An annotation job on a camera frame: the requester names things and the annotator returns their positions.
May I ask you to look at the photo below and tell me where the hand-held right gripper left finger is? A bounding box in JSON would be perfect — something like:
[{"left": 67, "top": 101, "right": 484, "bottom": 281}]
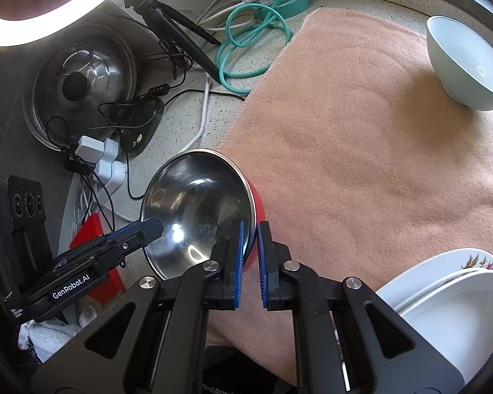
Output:
[{"left": 31, "top": 219, "right": 247, "bottom": 394}]

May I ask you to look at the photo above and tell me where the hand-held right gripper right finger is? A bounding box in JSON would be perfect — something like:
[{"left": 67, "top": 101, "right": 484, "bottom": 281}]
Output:
[{"left": 257, "top": 221, "right": 465, "bottom": 394}]

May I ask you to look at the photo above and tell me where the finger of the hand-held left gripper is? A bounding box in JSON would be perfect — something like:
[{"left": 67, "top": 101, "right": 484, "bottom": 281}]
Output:
[
  {"left": 104, "top": 224, "right": 146, "bottom": 241},
  {"left": 70, "top": 218, "right": 165, "bottom": 274}
]

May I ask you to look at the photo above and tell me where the steel bowl with red outside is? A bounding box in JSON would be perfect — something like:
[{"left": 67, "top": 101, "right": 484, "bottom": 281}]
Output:
[{"left": 140, "top": 148, "right": 267, "bottom": 282}]

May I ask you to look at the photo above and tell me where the floral plate with brown leaves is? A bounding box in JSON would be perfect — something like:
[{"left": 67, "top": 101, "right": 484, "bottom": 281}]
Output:
[{"left": 375, "top": 247, "right": 493, "bottom": 317}]

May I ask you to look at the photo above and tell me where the white plate with leaf print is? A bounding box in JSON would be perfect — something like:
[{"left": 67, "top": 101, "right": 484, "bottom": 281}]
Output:
[{"left": 398, "top": 271, "right": 493, "bottom": 386}]

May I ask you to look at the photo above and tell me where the light green bowl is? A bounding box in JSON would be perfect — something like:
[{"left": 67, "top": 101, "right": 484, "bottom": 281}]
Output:
[{"left": 426, "top": 15, "right": 493, "bottom": 111}]

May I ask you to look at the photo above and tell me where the person's left hand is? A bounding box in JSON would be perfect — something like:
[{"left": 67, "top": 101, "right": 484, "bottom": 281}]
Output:
[{"left": 18, "top": 296, "right": 103, "bottom": 360}]

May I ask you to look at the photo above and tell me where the red box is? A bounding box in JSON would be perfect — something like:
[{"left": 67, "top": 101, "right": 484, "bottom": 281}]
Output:
[{"left": 70, "top": 213, "right": 126, "bottom": 304}]

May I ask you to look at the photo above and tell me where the white power strip with plugs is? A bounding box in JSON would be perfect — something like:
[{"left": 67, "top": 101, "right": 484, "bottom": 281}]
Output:
[{"left": 94, "top": 139, "right": 129, "bottom": 193}]

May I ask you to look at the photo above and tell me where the white charger plug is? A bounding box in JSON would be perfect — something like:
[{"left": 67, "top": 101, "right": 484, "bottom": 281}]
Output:
[{"left": 77, "top": 135, "right": 105, "bottom": 164}]

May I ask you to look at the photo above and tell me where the dark green glass dish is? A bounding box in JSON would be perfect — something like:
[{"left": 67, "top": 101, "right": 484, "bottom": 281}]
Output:
[{"left": 119, "top": 96, "right": 165, "bottom": 157}]

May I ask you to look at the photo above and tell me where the pink towel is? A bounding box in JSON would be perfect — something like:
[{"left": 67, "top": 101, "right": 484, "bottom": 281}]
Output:
[{"left": 205, "top": 7, "right": 493, "bottom": 382}]

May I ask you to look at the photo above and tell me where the glass pot lid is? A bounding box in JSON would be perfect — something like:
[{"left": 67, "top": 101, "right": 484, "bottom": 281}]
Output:
[{"left": 22, "top": 25, "right": 138, "bottom": 150}]

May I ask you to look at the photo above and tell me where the black tripod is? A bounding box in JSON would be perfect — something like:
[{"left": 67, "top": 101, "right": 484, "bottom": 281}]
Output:
[{"left": 121, "top": 0, "right": 223, "bottom": 85}]

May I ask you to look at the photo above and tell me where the black cable with inline control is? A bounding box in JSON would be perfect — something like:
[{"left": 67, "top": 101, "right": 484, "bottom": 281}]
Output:
[{"left": 99, "top": 45, "right": 198, "bottom": 128}]

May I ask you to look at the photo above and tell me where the teal cable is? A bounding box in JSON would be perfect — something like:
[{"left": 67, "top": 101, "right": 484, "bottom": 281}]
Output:
[{"left": 216, "top": 0, "right": 309, "bottom": 93}]

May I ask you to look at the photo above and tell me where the white ring light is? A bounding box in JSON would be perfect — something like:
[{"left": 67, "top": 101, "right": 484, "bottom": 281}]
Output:
[{"left": 0, "top": 0, "right": 126, "bottom": 46}]

